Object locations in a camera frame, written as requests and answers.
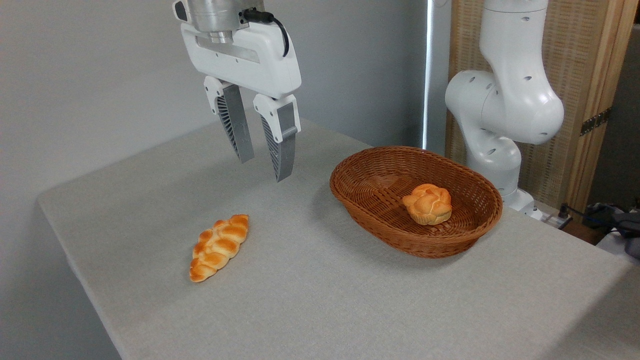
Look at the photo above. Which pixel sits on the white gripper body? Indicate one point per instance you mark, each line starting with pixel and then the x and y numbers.
pixel 250 62

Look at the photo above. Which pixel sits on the long braided bread loaf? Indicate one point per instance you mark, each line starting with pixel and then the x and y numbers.
pixel 218 247

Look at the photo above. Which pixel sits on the round knotted bread roll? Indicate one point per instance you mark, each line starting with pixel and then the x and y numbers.
pixel 428 204

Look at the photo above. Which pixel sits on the wooden rattan folding screen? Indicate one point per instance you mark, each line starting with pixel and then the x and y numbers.
pixel 575 60

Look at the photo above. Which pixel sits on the grey fabric tablecloth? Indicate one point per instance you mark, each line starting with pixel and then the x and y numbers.
pixel 310 300

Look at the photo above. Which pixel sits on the brown oval wicker basket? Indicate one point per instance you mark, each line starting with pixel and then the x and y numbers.
pixel 380 190

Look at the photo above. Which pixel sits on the dark metal screen hinge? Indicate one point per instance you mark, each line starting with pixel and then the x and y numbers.
pixel 595 121

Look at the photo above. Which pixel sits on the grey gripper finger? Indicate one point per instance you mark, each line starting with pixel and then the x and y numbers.
pixel 237 125
pixel 285 150

